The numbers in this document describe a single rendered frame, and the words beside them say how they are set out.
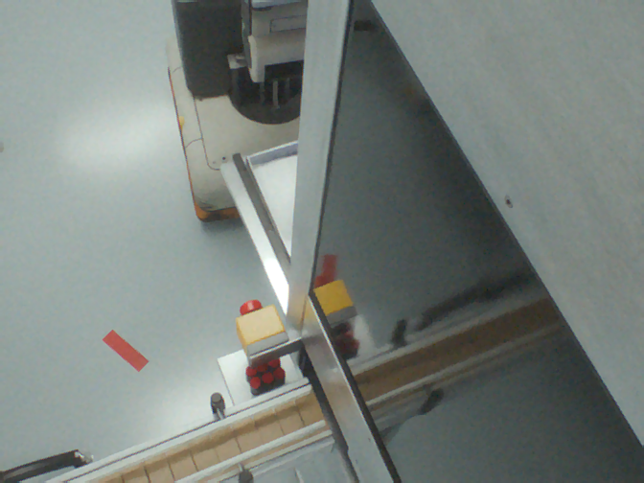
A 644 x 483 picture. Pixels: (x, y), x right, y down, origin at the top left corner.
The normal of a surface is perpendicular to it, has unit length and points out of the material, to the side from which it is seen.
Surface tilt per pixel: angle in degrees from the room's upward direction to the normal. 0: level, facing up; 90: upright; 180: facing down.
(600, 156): 90
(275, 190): 0
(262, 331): 0
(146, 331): 0
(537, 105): 90
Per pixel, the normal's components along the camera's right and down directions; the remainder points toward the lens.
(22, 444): 0.07, -0.46
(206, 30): 0.24, 0.87
